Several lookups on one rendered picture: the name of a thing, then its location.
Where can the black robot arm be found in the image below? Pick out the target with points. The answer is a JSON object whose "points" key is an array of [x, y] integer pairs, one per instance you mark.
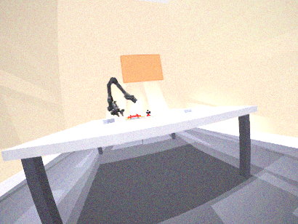
{"points": [[127, 96]]}

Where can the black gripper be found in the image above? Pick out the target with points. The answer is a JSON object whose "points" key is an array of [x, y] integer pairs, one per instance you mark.
{"points": [[116, 109]]}

